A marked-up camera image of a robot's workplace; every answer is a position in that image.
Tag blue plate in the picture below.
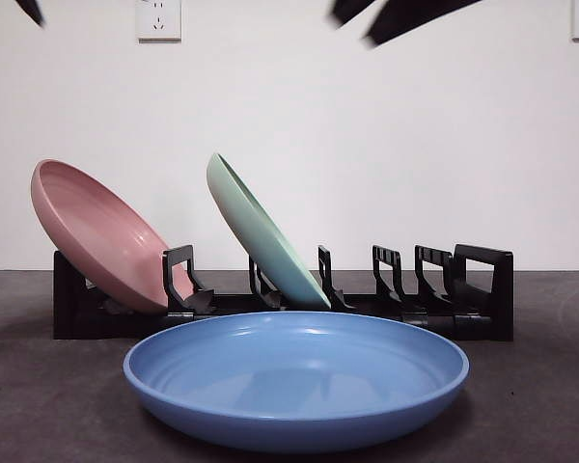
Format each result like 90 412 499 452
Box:
123 311 471 441

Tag green plate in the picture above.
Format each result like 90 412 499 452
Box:
206 152 332 312

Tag pink plate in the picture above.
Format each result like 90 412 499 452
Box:
30 158 195 312

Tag black plastic dish rack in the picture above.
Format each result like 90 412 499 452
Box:
52 243 515 343

